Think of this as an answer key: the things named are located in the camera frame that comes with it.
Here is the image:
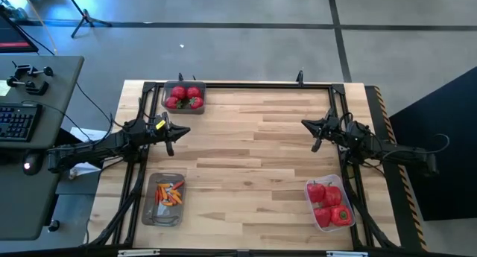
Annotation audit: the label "silver metal bracket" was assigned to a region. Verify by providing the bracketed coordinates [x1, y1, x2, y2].
[117, 248, 161, 257]
[326, 250, 369, 257]

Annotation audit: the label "black desk cable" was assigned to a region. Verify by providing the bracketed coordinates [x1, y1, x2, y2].
[74, 81, 114, 127]

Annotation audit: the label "yellow cord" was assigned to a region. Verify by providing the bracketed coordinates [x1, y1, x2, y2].
[16, 0, 57, 54]

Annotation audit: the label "clear plastic bin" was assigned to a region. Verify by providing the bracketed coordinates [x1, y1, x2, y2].
[304, 174, 357, 234]

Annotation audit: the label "smoky grey plastic bin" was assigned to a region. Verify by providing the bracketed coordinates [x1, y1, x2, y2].
[160, 80, 207, 115]
[141, 172, 187, 227]

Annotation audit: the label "black laptop with red stripe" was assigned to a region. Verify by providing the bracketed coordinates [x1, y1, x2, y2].
[0, 13, 40, 54]

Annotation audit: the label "black keyboard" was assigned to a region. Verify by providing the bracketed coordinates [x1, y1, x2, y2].
[0, 103, 43, 143]

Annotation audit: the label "white paper sheets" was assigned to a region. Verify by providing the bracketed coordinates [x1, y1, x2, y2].
[69, 127, 113, 180]

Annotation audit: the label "black platform with hazard stripes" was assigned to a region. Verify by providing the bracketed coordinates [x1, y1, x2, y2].
[364, 84, 429, 253]

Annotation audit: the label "grey desk panel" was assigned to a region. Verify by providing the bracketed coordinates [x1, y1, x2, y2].
[0, 54, 85, 150]

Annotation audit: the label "dark blue floor mat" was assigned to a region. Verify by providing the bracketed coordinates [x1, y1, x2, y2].
[387, 66, 477, 221]

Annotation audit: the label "black aluminium table frame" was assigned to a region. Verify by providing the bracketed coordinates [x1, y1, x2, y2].
[88, 80, 402, 250]

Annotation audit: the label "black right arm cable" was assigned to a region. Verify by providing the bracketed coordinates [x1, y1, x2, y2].
[372, 133, 451, 165]

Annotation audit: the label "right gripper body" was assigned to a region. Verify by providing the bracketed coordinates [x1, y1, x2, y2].
[324, 117, 350, 142]

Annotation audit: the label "black desk clamp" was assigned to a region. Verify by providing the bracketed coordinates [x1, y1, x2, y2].
[6, 77, 50, 97]
[10, 61, 54, 79]

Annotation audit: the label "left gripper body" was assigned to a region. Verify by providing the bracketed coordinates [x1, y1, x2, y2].
[144, 118, 171, 143]

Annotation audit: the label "black computer mouse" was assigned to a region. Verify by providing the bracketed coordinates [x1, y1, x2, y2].
[21, 152, 42, 177]

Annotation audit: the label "black tripod stand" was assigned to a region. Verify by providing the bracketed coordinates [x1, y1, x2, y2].
[61, 0, 113, 39]

